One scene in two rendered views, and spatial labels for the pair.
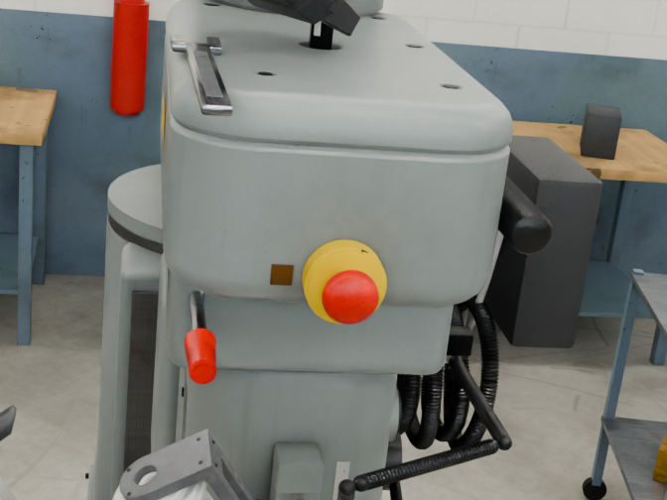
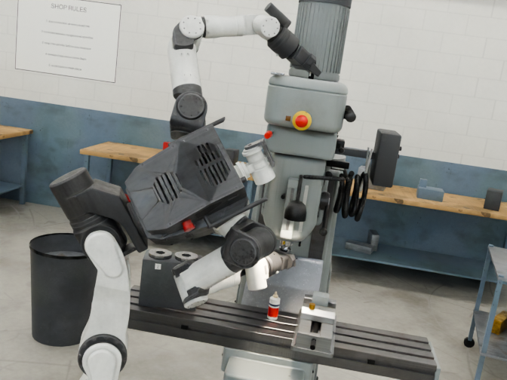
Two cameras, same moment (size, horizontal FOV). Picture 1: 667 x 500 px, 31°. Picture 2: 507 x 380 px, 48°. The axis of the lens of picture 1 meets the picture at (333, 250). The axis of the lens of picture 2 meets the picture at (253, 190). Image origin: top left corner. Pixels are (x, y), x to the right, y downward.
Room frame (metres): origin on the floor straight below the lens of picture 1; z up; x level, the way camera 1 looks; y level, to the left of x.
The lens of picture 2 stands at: (-0.99, -0.41, 1.90)
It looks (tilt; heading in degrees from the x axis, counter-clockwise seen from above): 12 degrees down; 16
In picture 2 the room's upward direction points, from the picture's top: 8 degrees clockwise
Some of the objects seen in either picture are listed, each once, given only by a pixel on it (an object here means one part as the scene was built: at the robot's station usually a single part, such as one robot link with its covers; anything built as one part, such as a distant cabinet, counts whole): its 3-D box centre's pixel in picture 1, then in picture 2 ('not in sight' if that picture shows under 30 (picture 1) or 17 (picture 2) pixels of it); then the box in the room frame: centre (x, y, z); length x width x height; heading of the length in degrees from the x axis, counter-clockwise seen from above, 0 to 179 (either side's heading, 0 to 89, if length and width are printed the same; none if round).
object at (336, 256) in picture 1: (343, 282); (302, 120); (0.80, -0.01, 1.76); 0.06 x 0.02 x 0.06; 100
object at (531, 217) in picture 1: (458, 155); (348, 112); (1.09, -0.11, 1.79); 0.45 x 0.04 x 0.04; 10
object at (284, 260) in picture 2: not in sight; (273, 262); (0.94, 0.05, 1.23); 0.13 x 0.12 x 0.10; 79
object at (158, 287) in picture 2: not in sight; (170, 278); (0.96, 0.45, 1.07); 0.22 x 0.12 x 0.20; 111
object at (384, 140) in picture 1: (309, 129); (307, 101); (1.04, 0.03, 1.81); 0.47 x 0.26 x 0.16; 10
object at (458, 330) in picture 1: (429, 348); (337, 166); (1.07, -0.10, 1.60); 0.08 x 0.02 x 0.04; 100
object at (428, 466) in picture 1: (436, 461); (326, 178); (0.88, -0.10, 1.58); 0.17 x 0.01 x 0.01; 127
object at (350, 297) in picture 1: (348, 294); (301, 121); (0.78, -0.01, 1.76); 0.04 x 0.03 x 0.04; 100
